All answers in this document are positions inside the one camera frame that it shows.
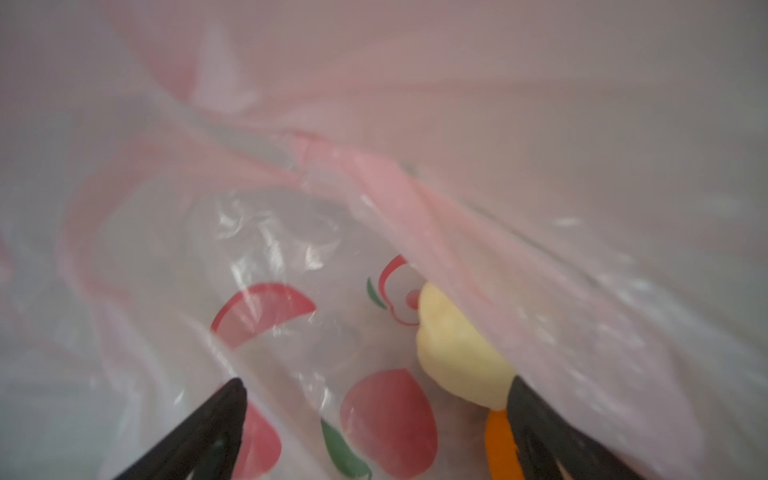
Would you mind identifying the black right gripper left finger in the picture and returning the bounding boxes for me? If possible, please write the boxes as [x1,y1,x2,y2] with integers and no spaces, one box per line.
[116,378,247,480]

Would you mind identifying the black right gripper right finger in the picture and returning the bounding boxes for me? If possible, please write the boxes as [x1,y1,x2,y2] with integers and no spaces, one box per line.
[507,376,642,480]

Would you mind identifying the pink plastic bag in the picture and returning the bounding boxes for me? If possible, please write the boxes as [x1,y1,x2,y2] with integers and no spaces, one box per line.
[1,1,767,479]

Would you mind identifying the beige round fruit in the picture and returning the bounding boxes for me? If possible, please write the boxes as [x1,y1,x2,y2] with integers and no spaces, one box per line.
[416,282,517,411]

